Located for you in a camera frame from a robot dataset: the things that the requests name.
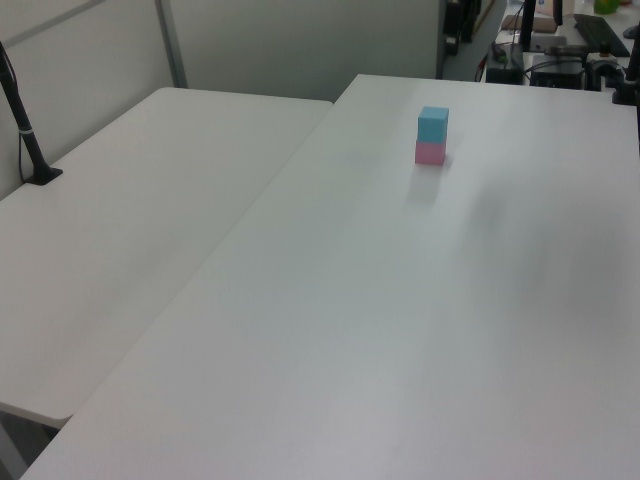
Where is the blue cube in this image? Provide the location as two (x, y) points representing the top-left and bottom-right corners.
(416, 105), (450, 144)

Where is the pink cube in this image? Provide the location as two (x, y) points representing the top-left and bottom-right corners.
(414, 139), (447, 166)

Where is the small black box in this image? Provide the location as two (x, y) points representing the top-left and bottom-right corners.
(485, 66), (522, 85)

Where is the black electronic device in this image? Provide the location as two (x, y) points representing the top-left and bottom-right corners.
(530, 45), (587, 91)

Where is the black monitor stand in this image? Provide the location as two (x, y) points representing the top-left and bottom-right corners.
(509, 0), (540, 71)

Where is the brown cardboard box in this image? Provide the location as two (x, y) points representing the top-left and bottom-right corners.
(535, 0), (567, 27)

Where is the black keyboard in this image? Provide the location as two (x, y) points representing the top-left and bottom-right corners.
(572, 13), (633, 58)

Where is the grey corner partition post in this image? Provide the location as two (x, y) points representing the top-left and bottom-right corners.
(153, 0), (190, 91)

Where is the black camera pole with base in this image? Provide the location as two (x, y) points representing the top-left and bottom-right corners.
(0, 40), (65, 187)

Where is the black table clamp mount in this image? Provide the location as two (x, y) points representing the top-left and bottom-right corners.
(585, 29), (640, 107)

